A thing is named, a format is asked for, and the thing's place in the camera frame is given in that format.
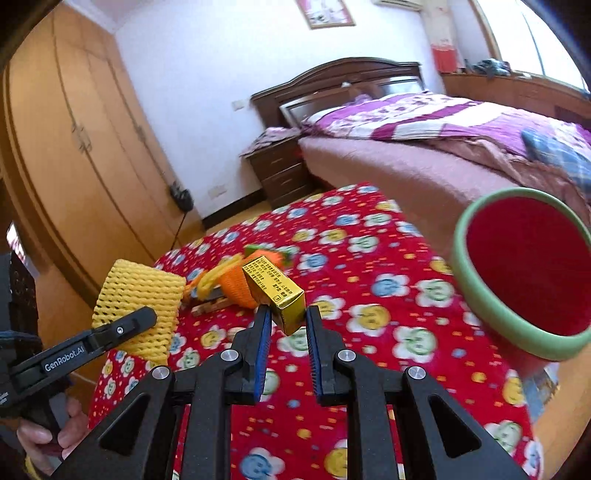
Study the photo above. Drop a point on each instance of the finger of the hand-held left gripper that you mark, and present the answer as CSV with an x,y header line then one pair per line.
x,y
124,330

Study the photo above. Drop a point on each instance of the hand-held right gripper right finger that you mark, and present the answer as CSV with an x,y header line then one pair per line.
x,y
316,360

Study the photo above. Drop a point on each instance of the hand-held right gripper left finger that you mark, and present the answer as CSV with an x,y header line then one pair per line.
x,y
263,355

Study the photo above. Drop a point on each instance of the yellow foam net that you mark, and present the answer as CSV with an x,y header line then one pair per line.
x,y
138,290
210,279

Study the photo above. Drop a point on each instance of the small yellow carton box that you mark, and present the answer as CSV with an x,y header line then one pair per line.
x,y
272,288

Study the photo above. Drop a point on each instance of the red bucket with green rim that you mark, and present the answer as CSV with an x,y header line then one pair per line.
x,y
526,272

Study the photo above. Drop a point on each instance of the person's left hand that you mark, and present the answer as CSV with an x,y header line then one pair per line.
x,y
69,434

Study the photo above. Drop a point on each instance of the orange foam net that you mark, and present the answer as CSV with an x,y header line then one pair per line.
x,y
235,290

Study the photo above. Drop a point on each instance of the red smiley flower tablecloth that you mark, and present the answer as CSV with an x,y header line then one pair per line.
x,y
378,286

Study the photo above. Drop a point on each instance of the black hanging bag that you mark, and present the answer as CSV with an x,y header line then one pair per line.
x,y
181,197

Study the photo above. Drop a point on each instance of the wooden wardrobe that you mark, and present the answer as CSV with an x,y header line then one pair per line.
x,y
83,152

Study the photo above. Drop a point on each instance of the dark wooden nightstand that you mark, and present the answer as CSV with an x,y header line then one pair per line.
x,y
281,173

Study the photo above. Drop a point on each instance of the bed with pink sheet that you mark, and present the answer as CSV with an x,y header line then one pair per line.
x,y
392,170

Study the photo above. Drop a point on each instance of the pink clothes pile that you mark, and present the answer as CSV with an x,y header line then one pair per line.
x,y
270,141

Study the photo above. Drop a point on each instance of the purple patchwork quilt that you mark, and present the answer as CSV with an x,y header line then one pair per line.
x,y
415,115

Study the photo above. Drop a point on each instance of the dark wooden headboard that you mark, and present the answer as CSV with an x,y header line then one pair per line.
x,y
323,83

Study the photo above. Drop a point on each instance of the blue plaid cloth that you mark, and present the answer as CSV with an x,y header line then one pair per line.
x,y
554,150

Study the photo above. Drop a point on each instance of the low wooden cabinet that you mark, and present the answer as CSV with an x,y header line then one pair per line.
x,y
521,94

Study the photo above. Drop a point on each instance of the blue clothes heap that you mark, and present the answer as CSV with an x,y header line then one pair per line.
x,y
491,67

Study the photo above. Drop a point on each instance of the white and red curtain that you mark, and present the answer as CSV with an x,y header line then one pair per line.
x,y
441,37

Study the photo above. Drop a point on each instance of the white air conditioner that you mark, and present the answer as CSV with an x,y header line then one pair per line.
x,y
399,3

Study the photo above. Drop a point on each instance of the wooden framed window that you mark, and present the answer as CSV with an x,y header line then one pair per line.
x,y
531,37

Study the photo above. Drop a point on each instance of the wall socket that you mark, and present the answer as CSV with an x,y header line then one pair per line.
x,y
219,190

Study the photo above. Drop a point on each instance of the wall switch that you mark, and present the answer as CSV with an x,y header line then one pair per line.
x,y
238,104

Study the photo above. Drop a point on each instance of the framed wall photo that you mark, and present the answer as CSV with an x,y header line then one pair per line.
x,y
325,11

